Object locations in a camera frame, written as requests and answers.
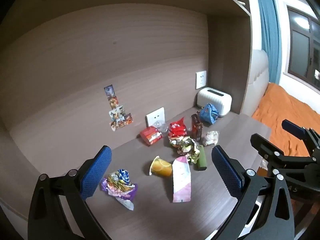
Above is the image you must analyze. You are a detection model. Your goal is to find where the crumpled purple foil wrapper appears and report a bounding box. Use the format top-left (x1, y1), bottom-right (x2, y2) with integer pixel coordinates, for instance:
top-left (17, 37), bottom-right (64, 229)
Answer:
top-left (101, 169), bottom-right (138, 210)

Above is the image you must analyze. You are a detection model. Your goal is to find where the yellow orange snack packet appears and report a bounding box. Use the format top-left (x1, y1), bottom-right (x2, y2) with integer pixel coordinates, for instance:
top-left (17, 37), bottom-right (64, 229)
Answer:
top-left (149, 156), bottom-right (173, 177)

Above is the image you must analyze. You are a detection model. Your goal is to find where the green tube wrapper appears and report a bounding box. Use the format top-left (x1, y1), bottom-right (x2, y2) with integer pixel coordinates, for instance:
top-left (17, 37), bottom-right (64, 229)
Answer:
top-left (194, 145), bottom-right (207, 171)

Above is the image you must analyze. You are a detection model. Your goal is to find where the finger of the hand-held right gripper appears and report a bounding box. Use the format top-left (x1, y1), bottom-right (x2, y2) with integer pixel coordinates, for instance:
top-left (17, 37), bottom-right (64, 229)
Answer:
top-left (282, 119), bottom-right (320, 155)
top-left (251, 133), bottom-right (317, 178)

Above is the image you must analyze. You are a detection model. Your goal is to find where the wooden desk hutch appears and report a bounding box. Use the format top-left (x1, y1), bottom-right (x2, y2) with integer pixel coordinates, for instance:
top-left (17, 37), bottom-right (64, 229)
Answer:
top-left (0, 0), bottom-right (252, 160)

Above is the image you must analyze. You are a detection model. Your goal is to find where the crumpled blue chip bag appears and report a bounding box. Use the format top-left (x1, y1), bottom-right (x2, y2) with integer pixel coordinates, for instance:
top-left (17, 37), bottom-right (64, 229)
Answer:
top-left (199, 103), bottom-right (219, 125)

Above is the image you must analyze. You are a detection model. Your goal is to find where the orange bed blanket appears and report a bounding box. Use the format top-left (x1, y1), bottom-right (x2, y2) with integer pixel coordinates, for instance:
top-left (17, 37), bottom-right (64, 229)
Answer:
top-left (251, 82), bottom-right (320, 158)

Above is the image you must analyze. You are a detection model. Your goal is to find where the dark framed window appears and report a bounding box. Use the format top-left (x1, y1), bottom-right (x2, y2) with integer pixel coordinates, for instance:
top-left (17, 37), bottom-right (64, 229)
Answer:
top-left (284, 5), bottom-right (320, 92)

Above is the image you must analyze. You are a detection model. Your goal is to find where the pink and white packet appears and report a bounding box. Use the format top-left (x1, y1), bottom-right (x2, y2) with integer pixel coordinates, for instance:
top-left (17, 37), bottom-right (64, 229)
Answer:
top-left (172, 156), bottom-right (192, 203)

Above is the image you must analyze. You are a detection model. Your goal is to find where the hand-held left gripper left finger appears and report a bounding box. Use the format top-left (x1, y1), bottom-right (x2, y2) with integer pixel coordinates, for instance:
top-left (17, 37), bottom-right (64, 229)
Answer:
top-left (27, 145), bottom-right (113, 240)

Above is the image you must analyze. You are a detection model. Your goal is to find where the white wall socket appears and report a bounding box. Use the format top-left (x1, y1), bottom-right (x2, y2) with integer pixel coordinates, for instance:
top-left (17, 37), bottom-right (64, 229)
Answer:
top-left (146, 107), bottom-right (165, 127)
top-left (196, 71), bottom-right (207, 89)

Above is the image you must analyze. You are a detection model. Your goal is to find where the red snack wrapper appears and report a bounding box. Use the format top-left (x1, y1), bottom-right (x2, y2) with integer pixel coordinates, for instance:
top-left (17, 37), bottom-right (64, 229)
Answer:
top-left (168, 117), bottom-right (187, 138)

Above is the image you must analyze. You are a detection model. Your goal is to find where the blue curtain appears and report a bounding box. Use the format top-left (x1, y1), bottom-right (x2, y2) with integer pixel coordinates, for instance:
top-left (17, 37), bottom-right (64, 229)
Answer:
top-left (255, 0), bottom-right (282, 84)

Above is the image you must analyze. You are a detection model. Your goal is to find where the crumpled colourful foil wrapper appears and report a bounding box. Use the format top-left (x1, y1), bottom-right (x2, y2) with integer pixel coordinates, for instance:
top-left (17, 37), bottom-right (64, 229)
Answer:
top-left (169, 135), bottom-right (200, 165)

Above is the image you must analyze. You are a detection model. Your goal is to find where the orange-red snack packet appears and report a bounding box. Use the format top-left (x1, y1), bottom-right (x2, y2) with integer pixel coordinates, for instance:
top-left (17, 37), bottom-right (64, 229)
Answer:
top-left (139, 126), bottom-right (163, 147)

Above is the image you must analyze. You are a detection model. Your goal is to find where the dark red cardboard box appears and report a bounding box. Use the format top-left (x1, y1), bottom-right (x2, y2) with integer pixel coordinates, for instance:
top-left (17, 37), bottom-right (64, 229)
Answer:
top-left (191, 114), bottom-right (203, 140)

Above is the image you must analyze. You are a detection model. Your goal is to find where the white ribbed toaster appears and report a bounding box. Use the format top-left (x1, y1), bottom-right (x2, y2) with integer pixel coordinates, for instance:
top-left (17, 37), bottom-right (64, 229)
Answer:
top-left (197, 87), bottom-right (232, 117)

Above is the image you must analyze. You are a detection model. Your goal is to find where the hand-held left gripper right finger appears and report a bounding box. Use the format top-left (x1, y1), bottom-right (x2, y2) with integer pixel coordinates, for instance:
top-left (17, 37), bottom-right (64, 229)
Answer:
top-left (211, 144), bottom-right (295, 240)

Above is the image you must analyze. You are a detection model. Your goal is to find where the crumpled white plastic bag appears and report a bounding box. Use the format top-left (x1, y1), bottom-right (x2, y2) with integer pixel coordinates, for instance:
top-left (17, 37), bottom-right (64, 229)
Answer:
top-left (202, 131), bottom-right (220, 146)

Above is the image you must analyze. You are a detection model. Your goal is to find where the white padded headboard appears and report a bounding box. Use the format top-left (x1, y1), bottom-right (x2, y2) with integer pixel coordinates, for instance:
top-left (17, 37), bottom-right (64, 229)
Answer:
top-left (244, 49), bottom-right (270, 117)

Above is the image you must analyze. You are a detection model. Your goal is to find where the clear plastic bottle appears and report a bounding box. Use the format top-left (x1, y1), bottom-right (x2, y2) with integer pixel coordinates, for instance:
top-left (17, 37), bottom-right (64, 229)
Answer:
top-left (153, 121), bottom-right (168, 133)

